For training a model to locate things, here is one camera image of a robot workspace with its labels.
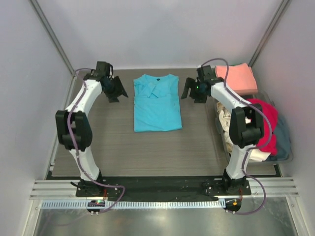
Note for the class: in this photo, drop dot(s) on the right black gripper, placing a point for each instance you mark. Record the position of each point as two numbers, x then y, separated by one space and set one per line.
189 83

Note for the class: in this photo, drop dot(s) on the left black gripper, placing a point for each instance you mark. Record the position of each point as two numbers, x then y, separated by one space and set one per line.
120 91

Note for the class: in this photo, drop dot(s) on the turquoise t shirt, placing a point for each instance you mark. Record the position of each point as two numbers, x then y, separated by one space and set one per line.
156 104

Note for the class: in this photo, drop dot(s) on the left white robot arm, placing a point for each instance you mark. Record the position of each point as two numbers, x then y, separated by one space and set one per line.
73 128

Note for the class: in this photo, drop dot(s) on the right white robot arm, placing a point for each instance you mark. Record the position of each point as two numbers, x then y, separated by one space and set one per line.
246 124

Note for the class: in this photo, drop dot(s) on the folded pink t shirt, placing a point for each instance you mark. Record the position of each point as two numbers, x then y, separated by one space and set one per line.
241 79

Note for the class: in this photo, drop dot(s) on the cream t shirt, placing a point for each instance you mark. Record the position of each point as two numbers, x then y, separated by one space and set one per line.
224 117

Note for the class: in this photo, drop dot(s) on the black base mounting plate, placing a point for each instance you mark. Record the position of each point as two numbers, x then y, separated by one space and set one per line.
161 189

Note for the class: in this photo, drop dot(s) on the red t shirt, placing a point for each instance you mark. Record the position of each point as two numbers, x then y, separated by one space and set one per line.
272 115

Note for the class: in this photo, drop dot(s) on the teal grey t shirt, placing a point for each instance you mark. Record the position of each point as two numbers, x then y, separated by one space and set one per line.
283 143

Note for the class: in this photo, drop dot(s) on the clear plastic bin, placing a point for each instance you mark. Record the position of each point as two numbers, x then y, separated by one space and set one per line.
221 133

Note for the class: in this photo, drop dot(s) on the right aluminium frame post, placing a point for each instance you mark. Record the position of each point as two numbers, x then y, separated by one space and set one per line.
282 8

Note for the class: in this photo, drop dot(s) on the aluminium frame post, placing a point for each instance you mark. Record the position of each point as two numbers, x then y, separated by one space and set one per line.
47 26
282 8

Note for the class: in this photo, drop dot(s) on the left aluminium frame post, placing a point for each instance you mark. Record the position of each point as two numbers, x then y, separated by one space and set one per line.
47 26

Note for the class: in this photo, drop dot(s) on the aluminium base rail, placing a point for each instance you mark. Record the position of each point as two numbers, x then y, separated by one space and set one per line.
62 189

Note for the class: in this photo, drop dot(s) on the slotted grey cable duct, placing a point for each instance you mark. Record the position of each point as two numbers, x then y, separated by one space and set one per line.
98 204

